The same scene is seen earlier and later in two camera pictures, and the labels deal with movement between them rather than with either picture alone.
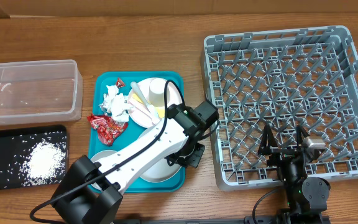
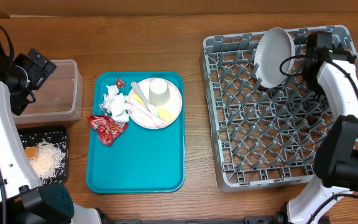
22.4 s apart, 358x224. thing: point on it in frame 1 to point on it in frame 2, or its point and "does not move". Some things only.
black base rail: (231, 221) does not move
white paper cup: (156, 92) does not move
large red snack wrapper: (107, 129) does not move
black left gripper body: (188, 155) to (28, 76)
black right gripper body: (291, 172) to (313, 82)
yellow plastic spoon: (161, 112) does not move
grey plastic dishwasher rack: (312, 77) does not move
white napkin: (115, 105) does not move
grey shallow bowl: (163, 169) to (275, 45)
